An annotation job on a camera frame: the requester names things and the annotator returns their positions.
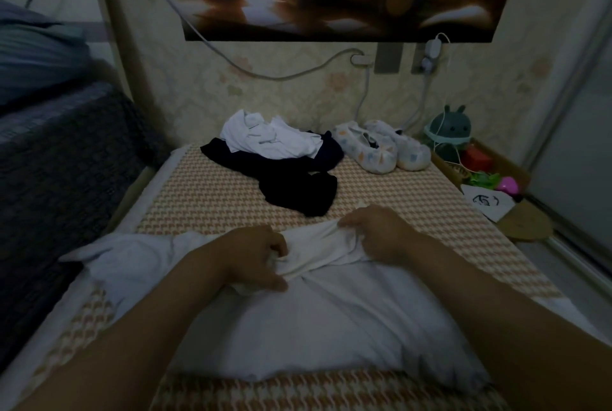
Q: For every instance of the person's left hand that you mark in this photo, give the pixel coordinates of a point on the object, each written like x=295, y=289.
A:
x=253, y=255

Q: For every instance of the person's right hand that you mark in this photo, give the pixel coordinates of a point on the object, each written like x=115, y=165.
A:
x=382, y=232

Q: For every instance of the black garment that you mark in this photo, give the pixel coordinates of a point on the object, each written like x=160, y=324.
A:
x=296, y=186

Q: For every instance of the white printed t-shirt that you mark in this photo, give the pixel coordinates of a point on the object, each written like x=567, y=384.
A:
x=335, y=329

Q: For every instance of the white polo shirt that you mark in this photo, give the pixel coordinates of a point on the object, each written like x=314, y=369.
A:
x=273, y=136

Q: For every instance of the person's left forearm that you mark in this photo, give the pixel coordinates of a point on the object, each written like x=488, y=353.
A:
x=115, y=339

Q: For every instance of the person's right forearm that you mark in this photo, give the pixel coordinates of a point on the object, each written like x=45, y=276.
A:
x=507, y=320

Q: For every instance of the white printed card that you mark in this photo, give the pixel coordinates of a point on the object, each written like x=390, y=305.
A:
x=489, y=203

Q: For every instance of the green toy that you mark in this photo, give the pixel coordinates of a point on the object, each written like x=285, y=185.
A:
x=484, y=179

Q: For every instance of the teal round bunny lamp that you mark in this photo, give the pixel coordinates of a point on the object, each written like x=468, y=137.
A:
x=448, y=127

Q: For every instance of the pink ball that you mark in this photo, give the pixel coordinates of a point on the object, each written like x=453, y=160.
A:
x=509, y=185

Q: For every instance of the wooden bedside tray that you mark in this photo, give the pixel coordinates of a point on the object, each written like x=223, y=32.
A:
x=529, y=222

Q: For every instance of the white charger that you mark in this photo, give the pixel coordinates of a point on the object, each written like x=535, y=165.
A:
x=433, y=50

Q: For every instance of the dark patterned bed cover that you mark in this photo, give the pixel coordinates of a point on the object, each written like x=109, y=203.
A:
x=62, y=195

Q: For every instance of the grey sliding door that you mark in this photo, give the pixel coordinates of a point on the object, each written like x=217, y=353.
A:
x=579, y=157

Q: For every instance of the grey-green pillow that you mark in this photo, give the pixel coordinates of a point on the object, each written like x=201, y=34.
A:
x=38, y=57

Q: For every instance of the blue pillow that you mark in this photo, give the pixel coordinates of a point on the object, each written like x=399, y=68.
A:
x=19, y=12

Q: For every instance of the grey wall socket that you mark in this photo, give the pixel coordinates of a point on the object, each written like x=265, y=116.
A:
x=387, y=58

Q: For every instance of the white wall plug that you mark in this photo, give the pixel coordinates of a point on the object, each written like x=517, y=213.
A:
x=361, y=59

